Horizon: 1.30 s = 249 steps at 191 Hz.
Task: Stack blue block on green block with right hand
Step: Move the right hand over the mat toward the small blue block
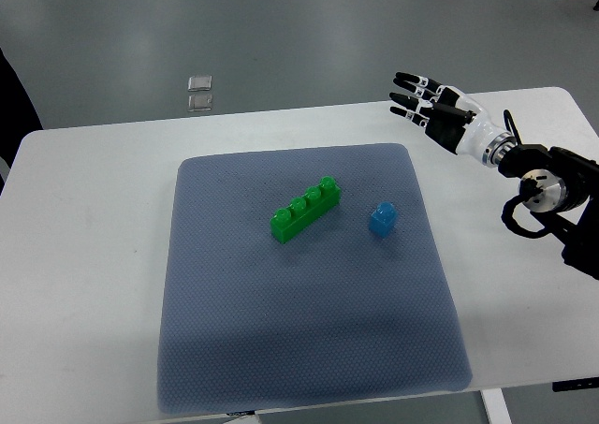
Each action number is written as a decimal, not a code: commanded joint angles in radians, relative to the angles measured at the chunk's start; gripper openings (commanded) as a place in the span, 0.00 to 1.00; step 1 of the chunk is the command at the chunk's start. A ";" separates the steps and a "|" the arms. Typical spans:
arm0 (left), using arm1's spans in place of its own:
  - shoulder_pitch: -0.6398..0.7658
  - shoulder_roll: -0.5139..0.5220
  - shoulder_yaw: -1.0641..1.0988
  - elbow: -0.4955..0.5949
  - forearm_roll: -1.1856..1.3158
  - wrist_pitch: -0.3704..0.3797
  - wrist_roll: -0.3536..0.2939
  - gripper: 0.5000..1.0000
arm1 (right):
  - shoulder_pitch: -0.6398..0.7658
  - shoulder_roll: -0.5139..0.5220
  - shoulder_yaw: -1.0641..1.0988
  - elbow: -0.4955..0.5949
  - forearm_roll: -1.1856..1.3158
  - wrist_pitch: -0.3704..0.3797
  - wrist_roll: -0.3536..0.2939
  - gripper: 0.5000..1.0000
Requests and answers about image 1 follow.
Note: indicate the upper metal floor plate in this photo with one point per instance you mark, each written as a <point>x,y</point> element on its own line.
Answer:
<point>199,83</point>

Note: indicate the black table control panel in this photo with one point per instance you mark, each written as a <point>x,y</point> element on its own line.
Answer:
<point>574,385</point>

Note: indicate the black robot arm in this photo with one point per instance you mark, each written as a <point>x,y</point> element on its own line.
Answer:
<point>558,195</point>

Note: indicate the blue-grey foam mat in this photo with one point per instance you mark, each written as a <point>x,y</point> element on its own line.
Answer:
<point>335,314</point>

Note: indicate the white table leg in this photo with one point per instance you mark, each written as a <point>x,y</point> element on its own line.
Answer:
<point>495,406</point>

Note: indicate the dark object at left edge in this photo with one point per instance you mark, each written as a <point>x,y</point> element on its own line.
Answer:
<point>18,114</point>

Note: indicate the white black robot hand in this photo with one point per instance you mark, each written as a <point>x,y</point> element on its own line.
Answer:
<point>451,118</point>

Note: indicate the blue toy block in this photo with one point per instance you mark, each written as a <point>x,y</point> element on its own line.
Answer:
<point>383,219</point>

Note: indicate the green toy brick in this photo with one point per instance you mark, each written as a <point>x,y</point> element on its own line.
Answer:
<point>289,221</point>

